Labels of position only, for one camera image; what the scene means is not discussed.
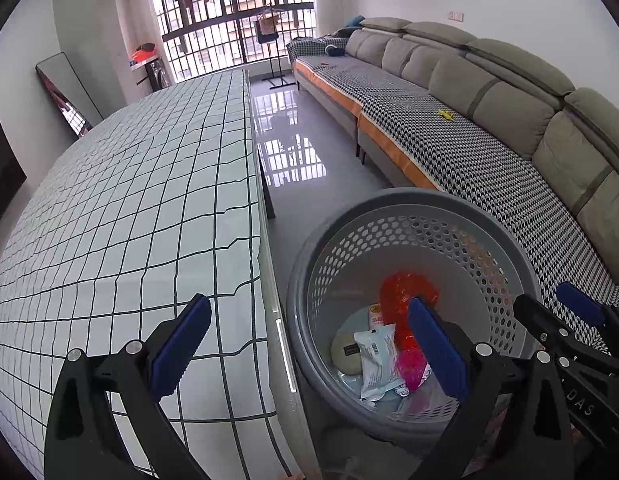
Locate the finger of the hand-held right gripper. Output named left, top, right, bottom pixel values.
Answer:
left=513, top=292, right=619, bottom=376
left=556, top=281, right=619, bottom=356

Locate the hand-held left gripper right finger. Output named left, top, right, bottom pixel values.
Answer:
left=407, top=297, right=575, bottom=480

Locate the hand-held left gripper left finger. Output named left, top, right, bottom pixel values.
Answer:
left=44, top=294, right=213, bottom=480

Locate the pink plastic shuttlecock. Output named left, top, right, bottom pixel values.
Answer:
left=395, top=347, right=433, bottom=392

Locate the white and blue packet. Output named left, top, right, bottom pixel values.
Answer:
left=353, top=323, right=407, bottom=401

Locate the red plastic bag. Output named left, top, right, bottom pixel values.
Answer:
left=379, top=271, right=440, bottom=356

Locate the beige round soft toy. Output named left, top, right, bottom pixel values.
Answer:
left=331, top=331, right=365, bottom=375

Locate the grey perforated plastic basket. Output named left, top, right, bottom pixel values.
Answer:
left=286, top=187, right=547, bottom=443

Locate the white checked tablecloth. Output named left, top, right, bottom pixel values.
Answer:
left=0, top=69, right=290, bottom=480

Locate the grey fabric sofa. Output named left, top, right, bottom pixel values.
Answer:
left=287, top=16, right=619, bottom=361

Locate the black television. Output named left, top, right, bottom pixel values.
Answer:
left=0, top=105, right=28, bottom=231

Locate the standing mirror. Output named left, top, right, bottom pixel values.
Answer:
left=36, top=51, right=104, bottom=138

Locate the black garment stand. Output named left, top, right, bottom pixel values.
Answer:
left=254, top=7, right=294, bottom=91

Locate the black window grille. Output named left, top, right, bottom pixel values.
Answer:
left=148, top=0, right=316, bottom=83

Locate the brown hanging garment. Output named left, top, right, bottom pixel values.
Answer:
left=257, top=15, right=280, bottom=41

